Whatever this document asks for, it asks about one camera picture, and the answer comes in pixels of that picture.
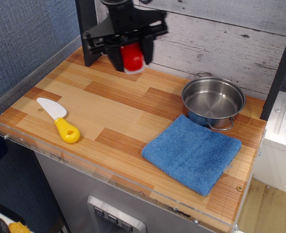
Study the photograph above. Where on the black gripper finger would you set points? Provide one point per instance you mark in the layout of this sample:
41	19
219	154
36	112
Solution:
147	47
115	57

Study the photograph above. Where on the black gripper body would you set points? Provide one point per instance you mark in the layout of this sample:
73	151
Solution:
125	24

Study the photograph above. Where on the red toy sushi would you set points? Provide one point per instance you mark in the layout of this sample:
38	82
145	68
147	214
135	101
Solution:
132	58

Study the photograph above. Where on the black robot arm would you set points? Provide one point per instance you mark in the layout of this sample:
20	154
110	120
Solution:
127	35

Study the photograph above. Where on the small steel pot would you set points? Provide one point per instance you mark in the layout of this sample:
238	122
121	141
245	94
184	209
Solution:
212	102

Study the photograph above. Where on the blue folded cloth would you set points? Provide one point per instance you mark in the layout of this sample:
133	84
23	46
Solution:
191	154

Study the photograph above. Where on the grey metal cabinet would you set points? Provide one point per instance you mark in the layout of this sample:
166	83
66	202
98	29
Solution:
140	200

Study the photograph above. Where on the silver button panel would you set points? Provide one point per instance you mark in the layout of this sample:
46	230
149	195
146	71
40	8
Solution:
109	219

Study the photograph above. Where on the white metal box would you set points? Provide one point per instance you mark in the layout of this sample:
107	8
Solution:
270	165

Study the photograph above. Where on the black vertical post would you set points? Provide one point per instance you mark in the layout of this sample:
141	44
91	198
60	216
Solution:
90	13

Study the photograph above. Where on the yellow handled toy knife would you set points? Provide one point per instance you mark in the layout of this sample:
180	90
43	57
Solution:
68	133

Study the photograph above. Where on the dark right frame post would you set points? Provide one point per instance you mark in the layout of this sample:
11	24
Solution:
275	88

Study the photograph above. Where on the clear acrylic guard rail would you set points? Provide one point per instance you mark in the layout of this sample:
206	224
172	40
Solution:
88	126

